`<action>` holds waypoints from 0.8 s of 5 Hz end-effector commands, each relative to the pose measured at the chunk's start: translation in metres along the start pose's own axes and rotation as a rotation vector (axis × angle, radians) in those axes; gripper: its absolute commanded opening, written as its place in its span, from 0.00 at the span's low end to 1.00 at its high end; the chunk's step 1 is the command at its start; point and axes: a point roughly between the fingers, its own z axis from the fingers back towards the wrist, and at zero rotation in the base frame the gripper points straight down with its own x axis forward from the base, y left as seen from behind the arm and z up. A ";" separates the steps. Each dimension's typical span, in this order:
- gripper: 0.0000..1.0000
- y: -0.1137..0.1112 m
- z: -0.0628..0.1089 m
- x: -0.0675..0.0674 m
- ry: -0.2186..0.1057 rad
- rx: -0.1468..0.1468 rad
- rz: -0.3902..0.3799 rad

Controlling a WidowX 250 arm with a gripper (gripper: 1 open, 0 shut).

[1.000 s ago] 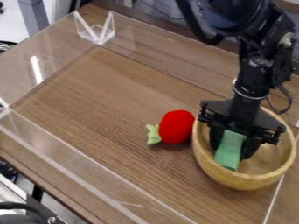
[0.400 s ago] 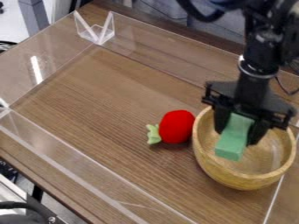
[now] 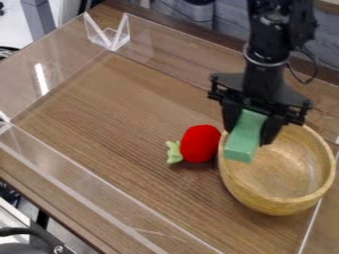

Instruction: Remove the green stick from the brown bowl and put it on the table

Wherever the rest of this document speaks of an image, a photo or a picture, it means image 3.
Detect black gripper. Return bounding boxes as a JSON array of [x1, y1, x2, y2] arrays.
[[208, 63, 311, 145]]

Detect green foam stick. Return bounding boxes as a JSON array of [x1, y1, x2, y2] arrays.
[[224, 110, 266, 163]]

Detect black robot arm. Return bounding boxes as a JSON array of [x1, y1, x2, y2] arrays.
[[208, 0, 318, 145]]

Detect brown wooden bowl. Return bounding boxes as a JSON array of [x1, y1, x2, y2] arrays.
[[218, 125, 336, 216]]

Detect red plush strawberry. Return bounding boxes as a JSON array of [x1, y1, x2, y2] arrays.
[[166, 125, 222, 164]]

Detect clear acrylic corner bracket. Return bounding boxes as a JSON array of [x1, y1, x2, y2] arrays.
[[84, 12, 130, 52]]

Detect clear acrylic front wall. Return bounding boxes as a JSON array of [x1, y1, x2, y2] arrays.
[[0, 119, 223, 254]]

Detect black cable bottom left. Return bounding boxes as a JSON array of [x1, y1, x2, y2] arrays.
[[0, 227, 41, 254]]

